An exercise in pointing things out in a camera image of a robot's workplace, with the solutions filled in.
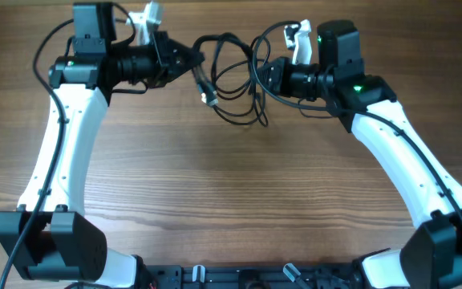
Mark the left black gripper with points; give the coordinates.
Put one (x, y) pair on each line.
(165, 50)

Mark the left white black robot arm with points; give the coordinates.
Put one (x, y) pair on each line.
(47, 236)

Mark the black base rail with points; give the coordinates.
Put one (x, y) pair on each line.
(333, 276)

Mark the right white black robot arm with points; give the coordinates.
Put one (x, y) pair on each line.
(326, 78)

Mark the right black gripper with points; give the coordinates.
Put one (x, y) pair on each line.
(282, 67)

